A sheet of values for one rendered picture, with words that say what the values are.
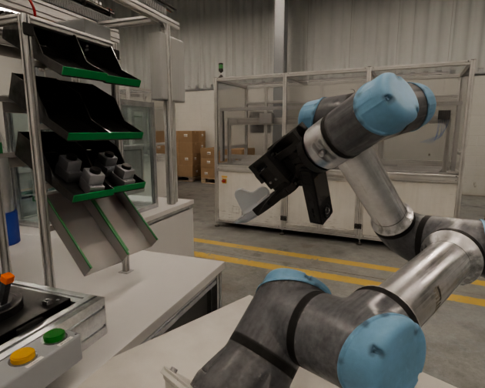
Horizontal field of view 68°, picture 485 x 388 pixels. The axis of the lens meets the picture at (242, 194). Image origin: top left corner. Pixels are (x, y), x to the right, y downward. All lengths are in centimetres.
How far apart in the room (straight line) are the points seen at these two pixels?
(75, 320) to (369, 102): 77
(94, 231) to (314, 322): 80
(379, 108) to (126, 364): 74
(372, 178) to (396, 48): 841
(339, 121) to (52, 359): 67
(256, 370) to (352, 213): 409
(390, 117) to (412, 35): 867
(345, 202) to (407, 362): 408
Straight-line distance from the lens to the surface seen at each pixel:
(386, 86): 49
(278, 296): 59
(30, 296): 107
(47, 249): 114
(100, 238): 117
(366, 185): 76
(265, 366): 58
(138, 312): 113
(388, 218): 84
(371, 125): 50
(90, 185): 107
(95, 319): 101
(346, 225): 463
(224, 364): 58
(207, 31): 1069
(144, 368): 91
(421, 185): 448
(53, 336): 86
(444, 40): 914
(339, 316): 53
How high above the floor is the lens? 138
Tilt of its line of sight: 10 degrees down
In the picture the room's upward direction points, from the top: straight up
